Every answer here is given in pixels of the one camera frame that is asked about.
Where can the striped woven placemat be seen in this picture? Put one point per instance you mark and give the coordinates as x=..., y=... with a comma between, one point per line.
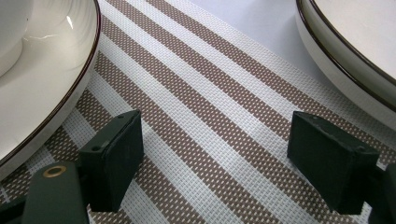
x=218, y=124

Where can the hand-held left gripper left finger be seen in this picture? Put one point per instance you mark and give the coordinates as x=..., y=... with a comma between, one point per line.
x=115, y=161

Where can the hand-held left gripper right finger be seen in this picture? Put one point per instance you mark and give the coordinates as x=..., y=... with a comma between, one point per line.
x=330, y=161

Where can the white plate with dark rim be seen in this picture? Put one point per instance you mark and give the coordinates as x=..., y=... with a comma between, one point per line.
x=367, y=31
x=46, y=93
x=373, y=104

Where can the white bowl with dark rim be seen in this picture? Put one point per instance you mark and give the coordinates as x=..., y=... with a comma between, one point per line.
x=12, y=31

